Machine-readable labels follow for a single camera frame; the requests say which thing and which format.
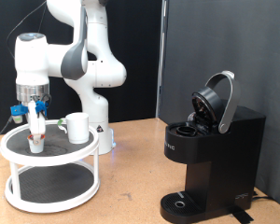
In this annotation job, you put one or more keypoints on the white coffee pod red lid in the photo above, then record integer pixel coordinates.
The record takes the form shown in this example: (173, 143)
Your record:
(36, 148)

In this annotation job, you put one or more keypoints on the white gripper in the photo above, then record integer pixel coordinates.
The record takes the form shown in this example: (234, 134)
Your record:
(36, 123)

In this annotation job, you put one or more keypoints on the white two-tier turntable stand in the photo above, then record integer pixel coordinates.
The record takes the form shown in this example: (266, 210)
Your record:
(49, 160)

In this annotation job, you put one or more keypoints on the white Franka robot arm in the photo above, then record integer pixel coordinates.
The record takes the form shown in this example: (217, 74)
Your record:
(96, 71)

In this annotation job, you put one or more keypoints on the black Keurig coffee machine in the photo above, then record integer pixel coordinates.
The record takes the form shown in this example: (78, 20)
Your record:
(221, 161)

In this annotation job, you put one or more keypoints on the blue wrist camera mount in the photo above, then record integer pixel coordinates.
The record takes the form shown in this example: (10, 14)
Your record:
(18, 110)

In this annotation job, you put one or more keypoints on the black tape strip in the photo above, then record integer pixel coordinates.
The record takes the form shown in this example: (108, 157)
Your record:
(242, 215)

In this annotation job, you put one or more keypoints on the grey metal vertical pole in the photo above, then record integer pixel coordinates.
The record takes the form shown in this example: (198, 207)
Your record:
(160, 62)

